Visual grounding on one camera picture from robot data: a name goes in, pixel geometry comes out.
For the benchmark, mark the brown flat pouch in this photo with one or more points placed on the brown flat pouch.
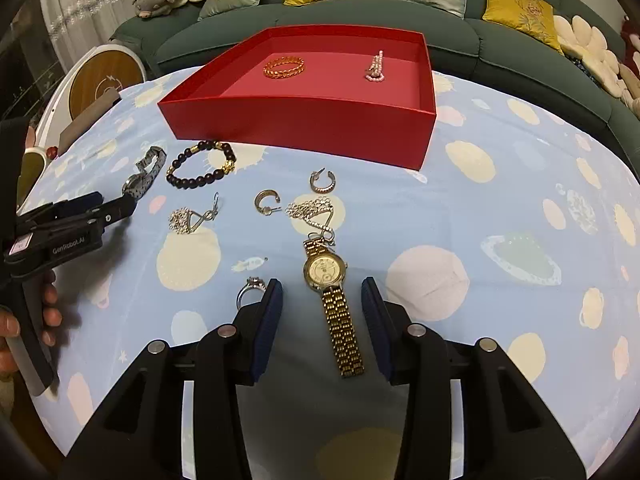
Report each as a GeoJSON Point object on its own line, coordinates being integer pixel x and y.
{"type": "Point", "coordinates": [85, 122]}

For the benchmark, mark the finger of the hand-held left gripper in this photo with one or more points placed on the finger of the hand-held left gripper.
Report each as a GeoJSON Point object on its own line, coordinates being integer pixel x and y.
{"type": "Point", "coordinates": [117, 212]}
{"type": "Point", "coordinates": [75, 203]}

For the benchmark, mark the cream flower-shaped cushion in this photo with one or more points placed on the cream flower-shaped cushion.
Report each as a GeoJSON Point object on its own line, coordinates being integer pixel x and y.
{"type": "Point", "coordinates": [595, 50]}

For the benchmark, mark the silver wrist watch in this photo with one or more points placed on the silver wrist watch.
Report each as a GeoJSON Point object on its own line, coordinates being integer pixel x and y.
{"type": "Point", "coordinates": [137, 182]}

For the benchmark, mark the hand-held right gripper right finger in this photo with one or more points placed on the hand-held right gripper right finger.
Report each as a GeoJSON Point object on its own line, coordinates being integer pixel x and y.
{"type": "Point", "coordinates": [374, 330]}

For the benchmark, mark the gold hoop earring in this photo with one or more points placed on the gold hoop earring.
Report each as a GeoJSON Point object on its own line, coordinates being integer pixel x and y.
{"type": "Point", "coordinates": [257, 200]}
{"type": "Point", "coordinates": [327, 187]}

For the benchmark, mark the white round wooden-disc device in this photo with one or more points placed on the white round wooden-disc device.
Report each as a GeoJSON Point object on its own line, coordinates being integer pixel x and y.
{"type": "Point", "coordinates": [95, 75]}

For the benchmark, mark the white rounded desk mirror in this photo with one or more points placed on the white rounded desk mirror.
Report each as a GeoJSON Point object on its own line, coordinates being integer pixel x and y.
{"type": "Point", "coordinates": [32, 175]}

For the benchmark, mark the white curtain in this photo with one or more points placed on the white curtain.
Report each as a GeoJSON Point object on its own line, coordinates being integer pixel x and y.
{"type": "Point", "coordinates": [80, 10]}

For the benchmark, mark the dark green sofa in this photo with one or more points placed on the dark green sofa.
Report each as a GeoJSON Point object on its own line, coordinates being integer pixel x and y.
{"type": "Point", "coordinates": [320, 15]}

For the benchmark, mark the person's left hand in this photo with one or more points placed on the person's left hand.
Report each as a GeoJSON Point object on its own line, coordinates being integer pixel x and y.
{"type": "Point", "coordinates": [51, 310]}

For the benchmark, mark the red cardboard box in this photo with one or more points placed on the red cardboard box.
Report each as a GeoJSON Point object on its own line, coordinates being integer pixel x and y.
{"type": "Point", "coordinates": [300, 125]}

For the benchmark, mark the gold wrist watch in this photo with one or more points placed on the gold wrist watch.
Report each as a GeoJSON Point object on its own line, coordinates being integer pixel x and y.
{"type": "Point", "coordinates": [325, 267]}

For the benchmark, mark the gold twisted bangle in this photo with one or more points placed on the gold twisted bangle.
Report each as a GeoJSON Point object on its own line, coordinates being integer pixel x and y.
{"type": "Point", "coordinates": [270, 71]}

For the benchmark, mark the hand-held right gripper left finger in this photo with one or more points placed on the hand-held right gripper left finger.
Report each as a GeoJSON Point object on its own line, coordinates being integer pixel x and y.
{"type": "Point", "coordinates": [270, 330]}

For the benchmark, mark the red monkey plush toy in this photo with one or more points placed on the red monkey plush toy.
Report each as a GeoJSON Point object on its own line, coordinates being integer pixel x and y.
{"type": "Point", "coordinates": [631, 35]}

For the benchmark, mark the blue planet print tablecloth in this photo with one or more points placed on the blue planet print tablecloth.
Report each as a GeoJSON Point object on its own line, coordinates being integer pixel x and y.
{"type": "Point", "coordinates": [500, 210]}

